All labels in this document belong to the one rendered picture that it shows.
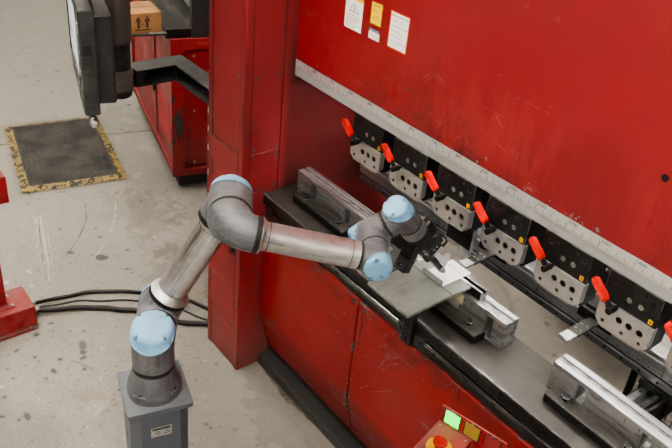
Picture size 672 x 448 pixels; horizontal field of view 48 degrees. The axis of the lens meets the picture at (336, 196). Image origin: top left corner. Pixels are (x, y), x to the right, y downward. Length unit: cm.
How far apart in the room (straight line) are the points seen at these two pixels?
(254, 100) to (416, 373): 108
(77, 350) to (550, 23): 248
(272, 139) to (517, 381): 124
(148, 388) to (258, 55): 116
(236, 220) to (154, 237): 236
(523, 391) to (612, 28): 102
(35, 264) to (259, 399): 144
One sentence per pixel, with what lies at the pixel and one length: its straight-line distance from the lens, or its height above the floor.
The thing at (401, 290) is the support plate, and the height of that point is 100.
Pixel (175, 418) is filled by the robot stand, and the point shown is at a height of 72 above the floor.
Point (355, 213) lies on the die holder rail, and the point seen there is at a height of 97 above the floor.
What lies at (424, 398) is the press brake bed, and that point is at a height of 61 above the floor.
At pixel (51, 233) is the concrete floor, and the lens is 433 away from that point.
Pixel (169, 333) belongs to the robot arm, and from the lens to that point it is 210.
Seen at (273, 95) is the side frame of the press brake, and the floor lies 128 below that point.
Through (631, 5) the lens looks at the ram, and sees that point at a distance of 181.
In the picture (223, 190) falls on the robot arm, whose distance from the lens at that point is 198.
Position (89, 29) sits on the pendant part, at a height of 154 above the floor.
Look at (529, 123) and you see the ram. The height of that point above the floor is 159.
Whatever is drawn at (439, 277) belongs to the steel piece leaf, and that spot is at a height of 100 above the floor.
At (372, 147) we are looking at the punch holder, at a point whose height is 126.
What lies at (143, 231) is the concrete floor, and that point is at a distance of 428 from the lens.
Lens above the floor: 238
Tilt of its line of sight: 31 degrees down
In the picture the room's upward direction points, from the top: 6 degrees clockwise
